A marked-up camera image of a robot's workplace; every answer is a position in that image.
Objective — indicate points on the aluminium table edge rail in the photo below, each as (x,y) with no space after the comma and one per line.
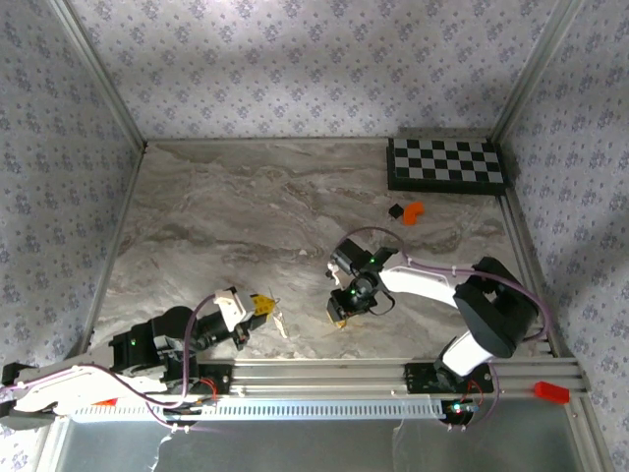
(114,246)
(518,236)

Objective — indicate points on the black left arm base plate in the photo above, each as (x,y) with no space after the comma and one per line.
(221,381)

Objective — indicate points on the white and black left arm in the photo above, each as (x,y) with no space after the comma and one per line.
(59,388)

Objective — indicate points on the small black cube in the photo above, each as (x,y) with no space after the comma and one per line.
(394,210)

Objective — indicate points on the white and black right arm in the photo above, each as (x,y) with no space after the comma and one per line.
(422,285)

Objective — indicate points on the grey metal panel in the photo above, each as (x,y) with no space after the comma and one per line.
(295,447)

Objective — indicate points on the black and white checkerboard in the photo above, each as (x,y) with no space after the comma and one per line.
(444,164)

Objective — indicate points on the orange curved plastic piece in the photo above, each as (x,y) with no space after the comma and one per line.
(412,214)

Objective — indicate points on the aluminium mounting rail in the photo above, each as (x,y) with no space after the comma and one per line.
(319,376)

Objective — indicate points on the aluminium frame post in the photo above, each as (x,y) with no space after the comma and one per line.
(100,74)
(531,74)

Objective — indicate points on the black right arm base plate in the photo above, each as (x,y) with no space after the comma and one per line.
(417,378)

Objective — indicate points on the small circuit board with LEDs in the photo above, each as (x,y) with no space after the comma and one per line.
(459,408)

